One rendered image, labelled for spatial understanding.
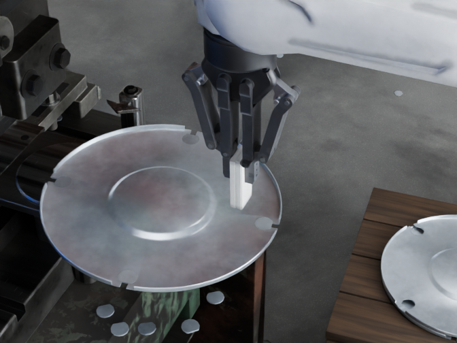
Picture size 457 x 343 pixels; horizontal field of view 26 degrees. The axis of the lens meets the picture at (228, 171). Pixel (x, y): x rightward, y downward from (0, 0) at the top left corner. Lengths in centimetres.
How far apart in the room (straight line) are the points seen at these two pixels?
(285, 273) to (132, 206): 106
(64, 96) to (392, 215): 70
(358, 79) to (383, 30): 204
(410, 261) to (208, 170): 60
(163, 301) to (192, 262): 25
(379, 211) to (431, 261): 16
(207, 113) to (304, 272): 117
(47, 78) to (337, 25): 49
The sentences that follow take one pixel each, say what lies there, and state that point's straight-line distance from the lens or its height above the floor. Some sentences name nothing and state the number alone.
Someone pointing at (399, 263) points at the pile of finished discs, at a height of 36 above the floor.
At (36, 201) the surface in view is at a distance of 122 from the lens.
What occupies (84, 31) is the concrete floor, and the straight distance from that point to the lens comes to 302.
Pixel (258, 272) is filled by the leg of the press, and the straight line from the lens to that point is 156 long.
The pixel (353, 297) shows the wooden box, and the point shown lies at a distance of 169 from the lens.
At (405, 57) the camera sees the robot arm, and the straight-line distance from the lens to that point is 77.
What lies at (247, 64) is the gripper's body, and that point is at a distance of 99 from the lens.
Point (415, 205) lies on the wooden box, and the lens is 187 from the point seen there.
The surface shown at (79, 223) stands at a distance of 118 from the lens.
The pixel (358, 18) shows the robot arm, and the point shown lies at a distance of 77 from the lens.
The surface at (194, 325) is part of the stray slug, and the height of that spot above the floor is 65.
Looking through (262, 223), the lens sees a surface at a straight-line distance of 118.
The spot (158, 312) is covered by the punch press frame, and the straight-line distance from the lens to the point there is 137.
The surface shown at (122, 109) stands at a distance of 134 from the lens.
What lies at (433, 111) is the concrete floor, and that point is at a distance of 271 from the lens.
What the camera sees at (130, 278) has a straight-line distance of 111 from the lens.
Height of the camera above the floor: 158
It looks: 40 degrees down
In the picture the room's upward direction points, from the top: straight up
